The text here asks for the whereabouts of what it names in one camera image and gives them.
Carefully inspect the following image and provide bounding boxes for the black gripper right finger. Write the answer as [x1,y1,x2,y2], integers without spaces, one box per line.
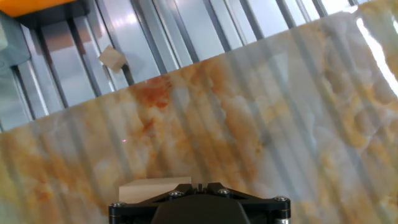
[205,182,292,224]

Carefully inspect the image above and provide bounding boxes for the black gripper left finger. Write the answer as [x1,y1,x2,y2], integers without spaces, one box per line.
[108,182,200,224]

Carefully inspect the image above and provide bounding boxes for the light wooden block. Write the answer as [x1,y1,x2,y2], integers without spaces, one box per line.
[118,176,192,205]

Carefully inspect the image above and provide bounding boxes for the orange marble pattern mat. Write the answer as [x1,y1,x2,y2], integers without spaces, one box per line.
[0,0,398,224]

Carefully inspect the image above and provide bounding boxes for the tiny wooden cube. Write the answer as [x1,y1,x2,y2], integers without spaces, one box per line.
[98,45,127,74]

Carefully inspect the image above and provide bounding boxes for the orange emergency stop box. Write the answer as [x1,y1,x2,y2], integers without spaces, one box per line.
[0,0,91,30]

